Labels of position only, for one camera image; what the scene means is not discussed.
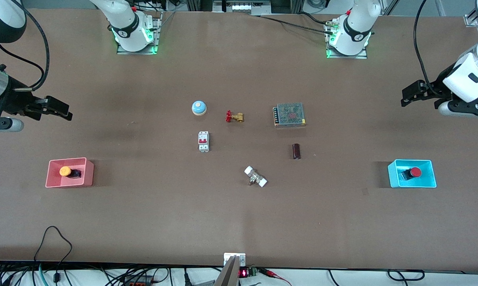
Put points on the brass fitting white caps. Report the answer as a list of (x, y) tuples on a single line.
[(255, 176)]

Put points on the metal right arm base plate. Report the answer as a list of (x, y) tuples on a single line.
[(158, 35)]

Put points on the cyan plastic box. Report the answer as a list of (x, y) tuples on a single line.
[(412, 182)]

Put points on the dark brown cylindrical capacitor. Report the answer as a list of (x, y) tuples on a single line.
[(296, 151)]

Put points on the aluminium frame profile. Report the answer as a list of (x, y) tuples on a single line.
[(470, 19)]

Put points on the red digit display module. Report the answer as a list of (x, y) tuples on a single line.
[(245, 273)]

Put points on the red push button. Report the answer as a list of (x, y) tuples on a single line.
[(415, 172)]

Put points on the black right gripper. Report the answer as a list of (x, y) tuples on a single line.
[(13, 101)]

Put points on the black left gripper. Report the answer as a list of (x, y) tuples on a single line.
[(438, 85)]

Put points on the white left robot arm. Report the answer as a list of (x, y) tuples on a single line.
[(467, 77)]

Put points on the blue call bell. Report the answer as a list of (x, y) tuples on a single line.
[(199, 107)]

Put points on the white circuit breaker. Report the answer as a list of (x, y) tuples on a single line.
[(203, 142)]

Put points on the white power strip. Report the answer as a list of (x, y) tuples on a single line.
[(243, 6)]

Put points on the metal mesh power supply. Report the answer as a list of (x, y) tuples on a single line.
[(290, 115)]

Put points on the grey metal beam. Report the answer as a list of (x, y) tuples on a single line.
[(228, 276)]

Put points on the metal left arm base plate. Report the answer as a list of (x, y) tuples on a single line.
[(361, 56)]

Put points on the pink plastic box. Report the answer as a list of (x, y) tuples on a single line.
[(69, 180)]

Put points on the yellow push button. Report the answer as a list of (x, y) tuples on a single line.
[(65, 171)]

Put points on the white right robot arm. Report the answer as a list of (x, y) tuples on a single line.
[(126, 24)]

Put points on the white metal bracket plate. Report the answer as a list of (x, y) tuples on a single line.
[(228, 257)]

